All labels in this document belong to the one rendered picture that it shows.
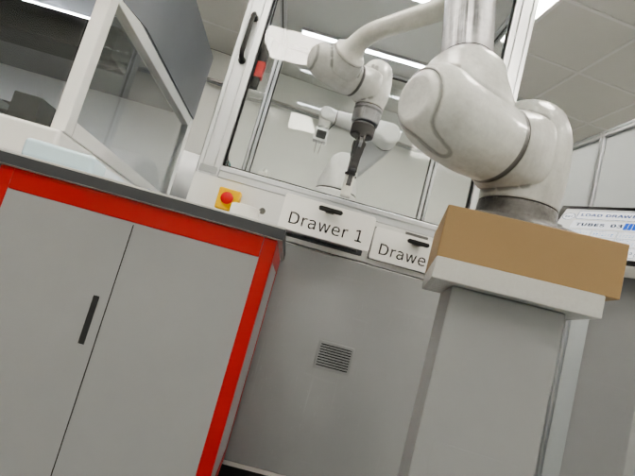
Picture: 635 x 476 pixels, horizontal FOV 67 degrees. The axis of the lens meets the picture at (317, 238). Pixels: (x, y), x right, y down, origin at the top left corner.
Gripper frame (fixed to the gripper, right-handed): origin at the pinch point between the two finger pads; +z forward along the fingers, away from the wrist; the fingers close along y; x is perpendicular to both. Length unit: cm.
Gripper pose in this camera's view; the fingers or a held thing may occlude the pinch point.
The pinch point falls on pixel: (347, 186)
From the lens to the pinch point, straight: 150.3
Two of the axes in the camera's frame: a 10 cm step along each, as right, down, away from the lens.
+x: -9.6, -2.7, -0.3
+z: -2.6, 9.6, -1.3
